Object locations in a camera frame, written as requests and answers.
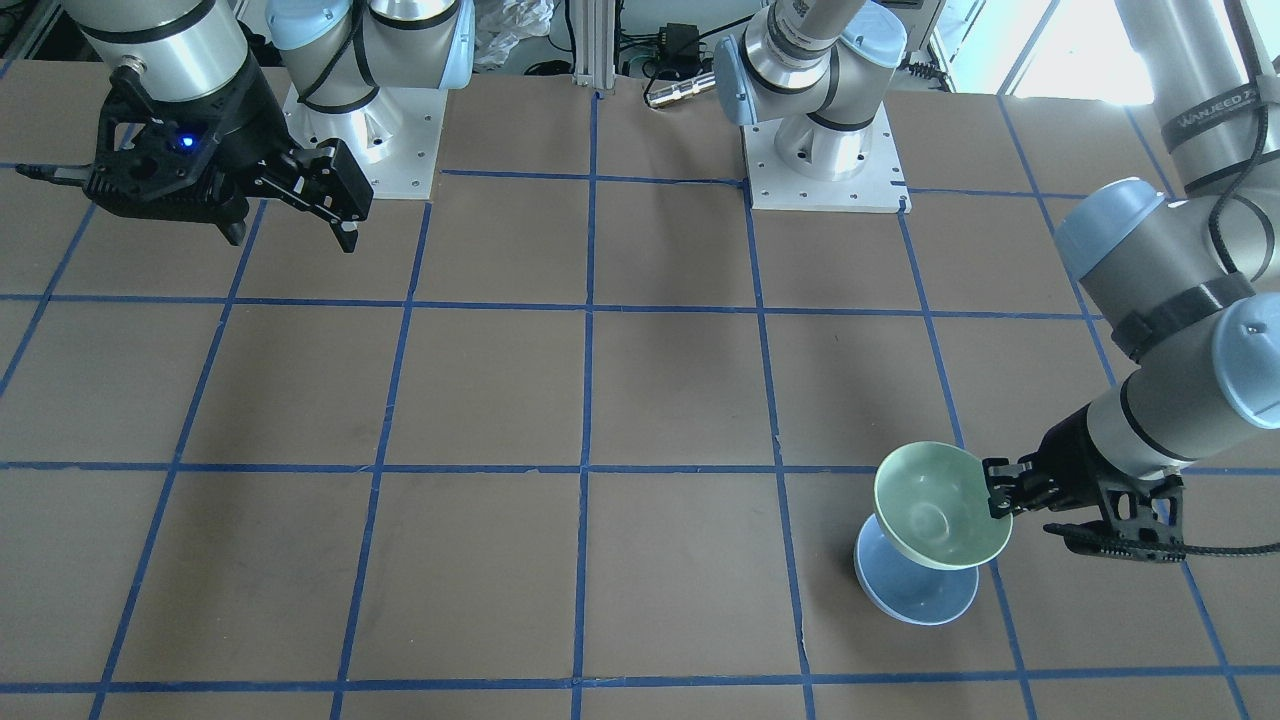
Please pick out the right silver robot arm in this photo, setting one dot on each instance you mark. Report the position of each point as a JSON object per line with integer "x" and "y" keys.
{"x": 334, "y": 109}

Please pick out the blue ceramic bowl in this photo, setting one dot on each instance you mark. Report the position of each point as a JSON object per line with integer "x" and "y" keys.
{"x": 905, "y": 590}

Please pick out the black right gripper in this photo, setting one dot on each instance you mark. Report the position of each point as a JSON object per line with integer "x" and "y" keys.
{"x": 247, "y": 128}

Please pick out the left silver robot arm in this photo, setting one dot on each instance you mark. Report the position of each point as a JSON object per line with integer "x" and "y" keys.
{"x": 1190, "y": 291}

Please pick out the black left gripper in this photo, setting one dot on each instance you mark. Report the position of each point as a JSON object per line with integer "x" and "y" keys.
{"x": 1068, "y": 452}

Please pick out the aluminium frame post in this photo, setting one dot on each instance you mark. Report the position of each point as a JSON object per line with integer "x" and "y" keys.
{"x": 594, "y": 27}

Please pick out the green ceramic bowl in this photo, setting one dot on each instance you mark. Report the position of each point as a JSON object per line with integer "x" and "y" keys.
{"x": 931, "y": 502}

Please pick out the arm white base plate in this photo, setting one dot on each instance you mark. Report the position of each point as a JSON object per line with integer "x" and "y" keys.
{"x": 795, "y": 165}
{"x": 395, "y": 138}

